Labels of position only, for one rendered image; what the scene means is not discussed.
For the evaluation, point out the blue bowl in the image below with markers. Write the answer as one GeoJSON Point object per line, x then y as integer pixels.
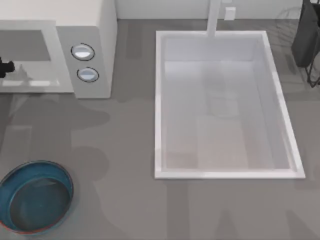
{"type": "Point", "coordinates": [35, 197]}

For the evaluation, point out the tall white tap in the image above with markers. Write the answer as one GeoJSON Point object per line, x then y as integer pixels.
{"type": "Point", "coordinates": [213, 17]}

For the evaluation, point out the white sink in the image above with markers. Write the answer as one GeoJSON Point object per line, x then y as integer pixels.
{"type": "Point", "coordinates": [220, 112]}

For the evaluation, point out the pale microwave oven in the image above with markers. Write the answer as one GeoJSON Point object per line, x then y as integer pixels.
{"type": "Point", "coordinates": [82, 30]}

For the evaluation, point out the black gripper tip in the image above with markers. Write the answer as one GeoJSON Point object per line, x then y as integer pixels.
{"type": "Point", "coordinates": [5, 67]}

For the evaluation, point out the round silver microwave knob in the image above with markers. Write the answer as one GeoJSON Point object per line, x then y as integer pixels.
{"type": "Point", "coordinates": [82, 52]}
{"type": "Point", "coordinates": [87, 74]}

